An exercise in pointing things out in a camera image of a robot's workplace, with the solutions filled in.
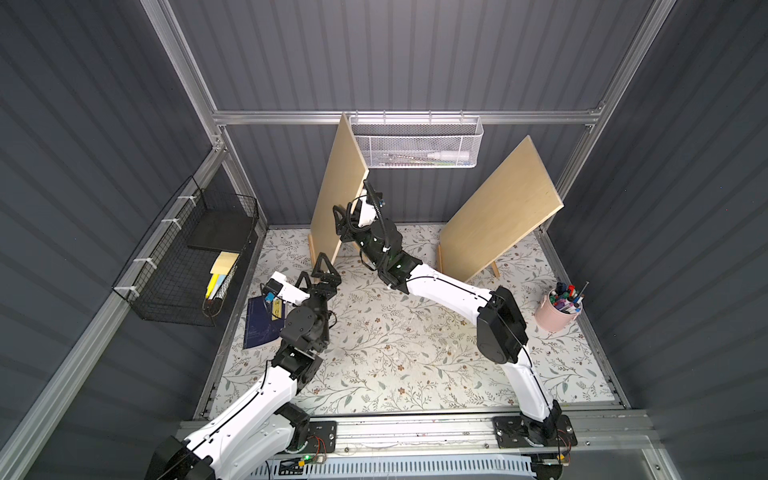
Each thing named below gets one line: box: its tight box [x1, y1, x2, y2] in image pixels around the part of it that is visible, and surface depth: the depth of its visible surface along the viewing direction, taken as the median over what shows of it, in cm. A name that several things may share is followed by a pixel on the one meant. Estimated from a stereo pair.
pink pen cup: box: [535, 288, 583, 333], surface depth 88 cm
